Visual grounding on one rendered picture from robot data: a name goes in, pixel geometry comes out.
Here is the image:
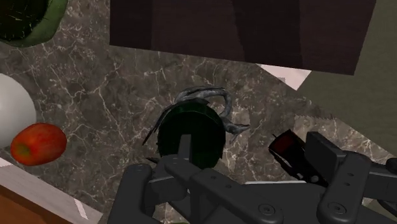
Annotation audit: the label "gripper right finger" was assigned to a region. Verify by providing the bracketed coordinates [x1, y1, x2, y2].
[305, 131, 397, 224]

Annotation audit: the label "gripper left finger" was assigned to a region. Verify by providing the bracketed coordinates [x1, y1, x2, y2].
[106, 134, 284, 224]

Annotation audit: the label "dark green pot grey leaves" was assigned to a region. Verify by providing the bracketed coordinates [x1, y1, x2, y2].
[143, 86, 251, 170]

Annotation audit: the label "black and red device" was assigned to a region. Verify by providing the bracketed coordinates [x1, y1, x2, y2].
[268, 129, 330, 188]

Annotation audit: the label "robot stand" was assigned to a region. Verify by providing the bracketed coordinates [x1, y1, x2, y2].
[109, 0, 377, 76]

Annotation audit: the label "red apple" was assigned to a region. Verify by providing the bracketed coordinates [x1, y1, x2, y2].
[10, 122, 67, 167]

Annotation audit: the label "white round object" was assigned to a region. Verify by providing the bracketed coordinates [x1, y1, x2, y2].
[0, 73, 38, 150]

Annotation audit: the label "green bowl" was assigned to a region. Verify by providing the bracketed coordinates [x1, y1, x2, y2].
[0, 0, 69, 48]

